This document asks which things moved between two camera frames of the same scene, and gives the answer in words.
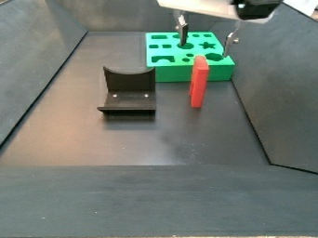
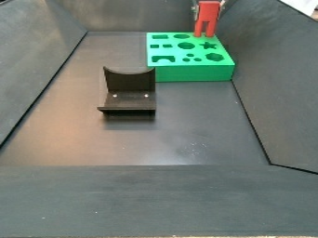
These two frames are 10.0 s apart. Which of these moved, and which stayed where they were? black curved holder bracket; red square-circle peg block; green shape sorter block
Moved: red square-circle peg block
Stayed: black curved holder bracket; green shape sorter block
